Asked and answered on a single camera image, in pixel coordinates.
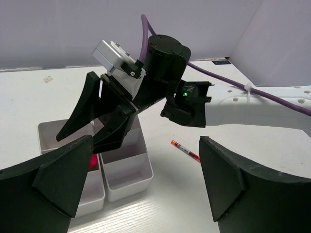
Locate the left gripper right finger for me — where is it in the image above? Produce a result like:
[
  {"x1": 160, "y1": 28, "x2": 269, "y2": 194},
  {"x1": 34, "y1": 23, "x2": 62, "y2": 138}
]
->
[{"x1": 199, "y1": 136, "x2": 311, "y2": 233}]

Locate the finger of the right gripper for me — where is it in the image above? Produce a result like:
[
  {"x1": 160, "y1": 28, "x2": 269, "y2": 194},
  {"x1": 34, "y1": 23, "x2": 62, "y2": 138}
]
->
[
  {"x1": 56, "y1": 71, "x2": 100, "y2": 141},
  {"x1": 93, "y1": 106, "x2": 136, "y2": 154}
]

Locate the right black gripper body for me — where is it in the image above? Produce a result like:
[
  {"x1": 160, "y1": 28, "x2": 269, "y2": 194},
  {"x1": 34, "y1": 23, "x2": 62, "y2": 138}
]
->
[{"x1": 99, "y1": 70, "x2": 166, "y2": 136}]

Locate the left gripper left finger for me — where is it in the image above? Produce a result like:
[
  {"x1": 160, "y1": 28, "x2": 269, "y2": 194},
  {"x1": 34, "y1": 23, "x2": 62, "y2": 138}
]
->
[{"x1": 0, "y1": 135, "x2": 93, "y2": 233}]

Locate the pink black highlighter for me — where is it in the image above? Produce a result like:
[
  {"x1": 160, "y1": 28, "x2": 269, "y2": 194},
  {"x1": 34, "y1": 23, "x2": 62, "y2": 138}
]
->
[{"x1": 89, "y1": 154, "x2": 99, "y2": 171}]

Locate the red pen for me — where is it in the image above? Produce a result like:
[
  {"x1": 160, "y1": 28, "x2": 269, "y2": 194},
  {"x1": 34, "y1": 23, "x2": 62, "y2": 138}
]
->
[{"x1": 171, "y1": 140, "x2": 201, "y2": 163}]

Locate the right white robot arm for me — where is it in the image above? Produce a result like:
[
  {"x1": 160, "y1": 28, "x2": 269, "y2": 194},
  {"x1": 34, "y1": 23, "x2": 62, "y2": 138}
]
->
[{"x1": 56, "y1": 33, "x2": 311, "y2": 153}]

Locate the small white scrap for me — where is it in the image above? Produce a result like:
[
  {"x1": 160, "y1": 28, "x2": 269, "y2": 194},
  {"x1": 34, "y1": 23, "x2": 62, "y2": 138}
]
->
[{"x1": 43, "y1": 76, "x2": 53, "y2": 83}]

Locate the left white organizer bin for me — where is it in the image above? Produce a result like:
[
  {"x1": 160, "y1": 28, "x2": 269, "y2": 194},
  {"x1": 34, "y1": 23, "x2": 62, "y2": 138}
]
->
[{"x1": 33, "y1": 120, "x2": 105, "y2": 218}]

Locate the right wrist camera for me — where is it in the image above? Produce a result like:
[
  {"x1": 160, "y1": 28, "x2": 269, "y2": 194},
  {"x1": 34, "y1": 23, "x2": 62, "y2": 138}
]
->
[{"x1": 92, "y1": 40, "x2": 146, "y2": 79}]

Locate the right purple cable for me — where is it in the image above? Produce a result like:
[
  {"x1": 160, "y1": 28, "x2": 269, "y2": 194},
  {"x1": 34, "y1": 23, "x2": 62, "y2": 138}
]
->
[{"x1": 140, "y1": 14, "x2": 311, "y2": 121}]

